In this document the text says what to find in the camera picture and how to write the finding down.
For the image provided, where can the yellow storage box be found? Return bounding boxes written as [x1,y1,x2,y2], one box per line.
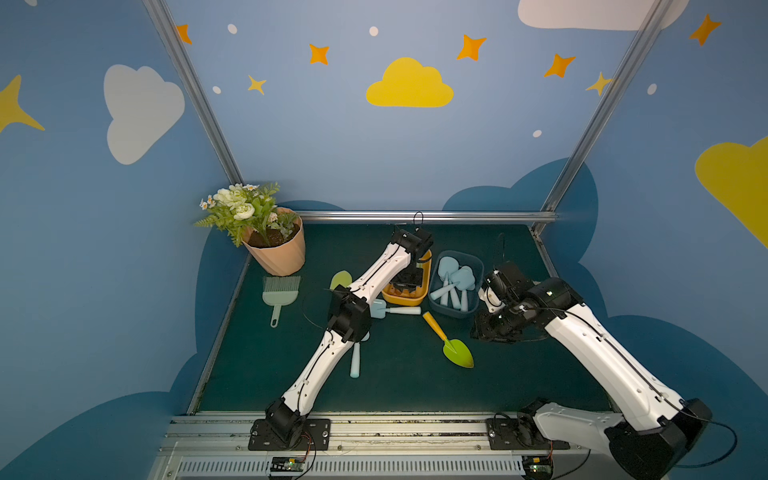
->
[381,250,432,307]

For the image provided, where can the blue shovel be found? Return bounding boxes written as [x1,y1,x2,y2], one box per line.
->
[438,256,459,306]
[429,283,456,301]
[450,288,461,310]
[349,333,370,379]
[451,265,475,312]

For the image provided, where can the blue-grey storage box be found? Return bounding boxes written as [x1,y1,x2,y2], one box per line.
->
[427,250,485,319]

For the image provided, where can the blue shovel sideways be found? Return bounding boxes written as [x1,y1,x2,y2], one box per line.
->
[370,299,422,319]

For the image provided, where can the green trowel yellow handle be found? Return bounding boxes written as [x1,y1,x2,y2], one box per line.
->
[422,312,474,369]

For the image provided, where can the green shovel wooden handle back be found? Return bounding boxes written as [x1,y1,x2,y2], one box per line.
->
[329,270,353,291]

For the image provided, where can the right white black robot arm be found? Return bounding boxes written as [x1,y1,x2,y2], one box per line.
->
[472,262,712,479]

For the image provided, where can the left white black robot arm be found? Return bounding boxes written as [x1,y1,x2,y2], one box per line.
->
[265,227,434,447]

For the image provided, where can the green dustpan brush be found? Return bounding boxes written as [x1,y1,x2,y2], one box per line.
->
[262,276,301,328]

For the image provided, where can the right controller board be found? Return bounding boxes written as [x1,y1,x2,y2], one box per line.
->
[522,456,553,480]

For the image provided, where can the controller board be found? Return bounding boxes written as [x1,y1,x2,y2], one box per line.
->
[269,456,306,476]
[522,456,553,480]

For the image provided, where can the terracotta pot with flowers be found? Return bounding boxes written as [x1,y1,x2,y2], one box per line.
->
[195,183,306,277]

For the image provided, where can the left controller board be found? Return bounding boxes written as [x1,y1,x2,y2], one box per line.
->
[269,456,306,476]

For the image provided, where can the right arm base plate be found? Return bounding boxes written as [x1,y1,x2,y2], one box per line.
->
[485,412,571,451]

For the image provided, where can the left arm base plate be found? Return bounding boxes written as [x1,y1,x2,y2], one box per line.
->
[247,418,331,451]

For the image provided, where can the aluminium front rail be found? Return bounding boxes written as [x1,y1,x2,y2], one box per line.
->
[149,412,627,479]

